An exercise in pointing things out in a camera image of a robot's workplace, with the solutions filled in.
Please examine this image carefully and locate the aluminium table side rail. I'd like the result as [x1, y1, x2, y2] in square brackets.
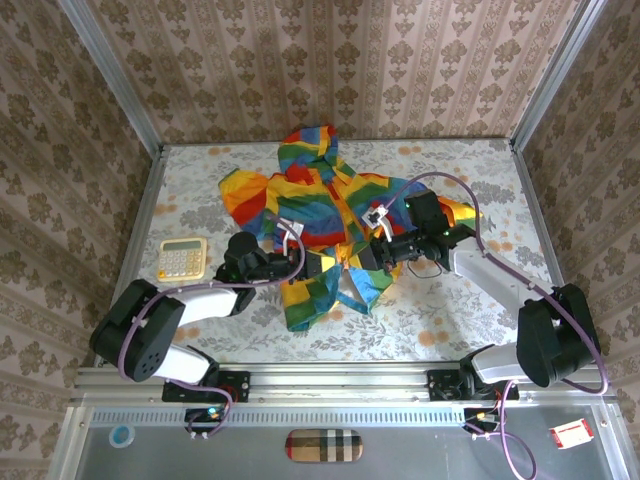
[508, 139, 591, 361]
[97, 144, 165, 371]

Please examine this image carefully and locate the aluminium frame post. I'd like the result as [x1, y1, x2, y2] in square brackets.
[57, 0, 165, 151]
[510, 0, 600, 151]

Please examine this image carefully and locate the rainbow striped hooded jacket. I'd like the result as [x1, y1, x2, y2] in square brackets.
[218, 124, 484, 332]

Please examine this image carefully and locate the red and white box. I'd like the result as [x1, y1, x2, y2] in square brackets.
[548, 419, 594, 449]

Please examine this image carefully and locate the grey slotted cable duct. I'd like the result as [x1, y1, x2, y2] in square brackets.
[89, 404, 501, 427]

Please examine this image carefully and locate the cream yellow calculator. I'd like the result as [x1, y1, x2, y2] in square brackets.
[157, 236, 208, 283]

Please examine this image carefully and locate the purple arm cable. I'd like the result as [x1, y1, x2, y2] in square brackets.
[384, 171, 611, 480]
[117, 214, 307, 441]

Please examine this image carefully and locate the beige plaid case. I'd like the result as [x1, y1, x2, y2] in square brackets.
[284, 428, 362, 464]

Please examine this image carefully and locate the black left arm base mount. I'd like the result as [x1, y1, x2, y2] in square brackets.
[162, 370, 251, 404]

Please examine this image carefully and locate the floral tablecloth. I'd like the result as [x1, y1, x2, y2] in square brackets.
[112, 139, 566, 364]

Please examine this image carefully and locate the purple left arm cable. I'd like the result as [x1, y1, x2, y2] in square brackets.
[117, 214, 307, 441]

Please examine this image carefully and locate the grey metal shelf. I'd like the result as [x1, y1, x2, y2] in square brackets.
[49, 404, 632, 480]

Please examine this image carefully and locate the blue round tape roll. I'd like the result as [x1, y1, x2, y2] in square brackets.
[108, 424, 137, 448]

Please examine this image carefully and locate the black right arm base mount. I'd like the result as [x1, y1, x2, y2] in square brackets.
[427, 368, 520, 402]

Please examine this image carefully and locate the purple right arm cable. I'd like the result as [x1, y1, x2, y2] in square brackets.
[384, 171, 611, 480]

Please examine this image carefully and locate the aluminium front rail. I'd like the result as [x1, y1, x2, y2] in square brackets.
[73, 363, 610, 402]

